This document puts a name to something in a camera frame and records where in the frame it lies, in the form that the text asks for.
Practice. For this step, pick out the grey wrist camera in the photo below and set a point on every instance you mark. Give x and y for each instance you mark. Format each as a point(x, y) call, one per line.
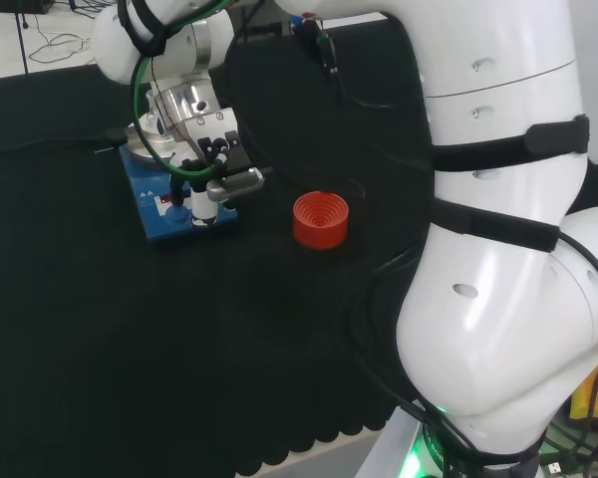
point(239, 181)

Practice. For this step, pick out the black bench cloth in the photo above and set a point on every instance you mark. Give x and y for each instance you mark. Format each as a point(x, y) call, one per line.
point(129, 323)

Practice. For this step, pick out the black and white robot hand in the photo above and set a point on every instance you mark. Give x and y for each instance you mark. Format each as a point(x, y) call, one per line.
point(214, 134)

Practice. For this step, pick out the heater with blue base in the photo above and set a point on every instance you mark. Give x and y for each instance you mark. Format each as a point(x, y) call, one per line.
point(154, 229)

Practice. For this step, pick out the black equipment box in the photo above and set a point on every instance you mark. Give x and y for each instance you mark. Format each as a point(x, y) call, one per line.
point(20, 6)

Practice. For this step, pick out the yellow stop button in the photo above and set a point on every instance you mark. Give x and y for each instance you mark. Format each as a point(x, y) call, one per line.
point(585, 393)

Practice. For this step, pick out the clear round-bottom glass flask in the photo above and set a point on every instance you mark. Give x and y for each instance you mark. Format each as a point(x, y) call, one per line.
point(152, 122)

